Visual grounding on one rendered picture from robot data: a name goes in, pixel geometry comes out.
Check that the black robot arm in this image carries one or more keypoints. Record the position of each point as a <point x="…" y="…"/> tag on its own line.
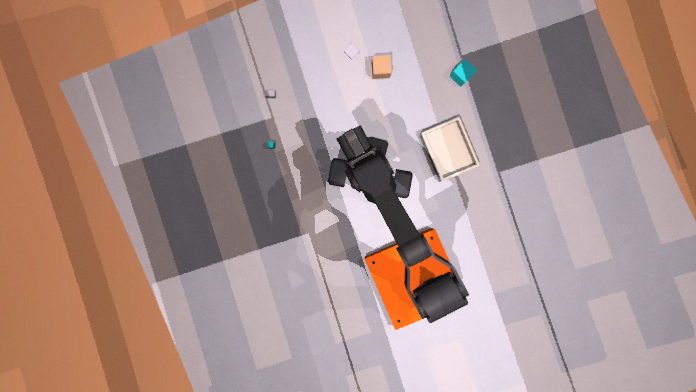
<point x="372" y="174"/>

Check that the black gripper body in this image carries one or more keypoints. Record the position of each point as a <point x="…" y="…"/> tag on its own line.
<point x="337" y="177"/>

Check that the small cyan block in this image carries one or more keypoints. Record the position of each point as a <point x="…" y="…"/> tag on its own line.
<point x="463" y="72"/>

